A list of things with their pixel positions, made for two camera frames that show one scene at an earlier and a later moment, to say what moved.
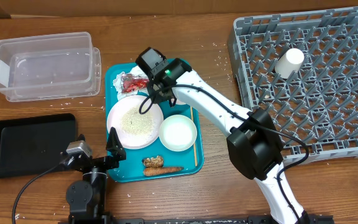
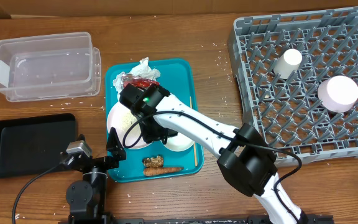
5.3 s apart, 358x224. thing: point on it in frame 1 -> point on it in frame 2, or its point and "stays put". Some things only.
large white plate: [134, 130] stays put
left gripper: [115, 154] stays put
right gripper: [157, 97] -> [150, 135]
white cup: [289, 63] stays put
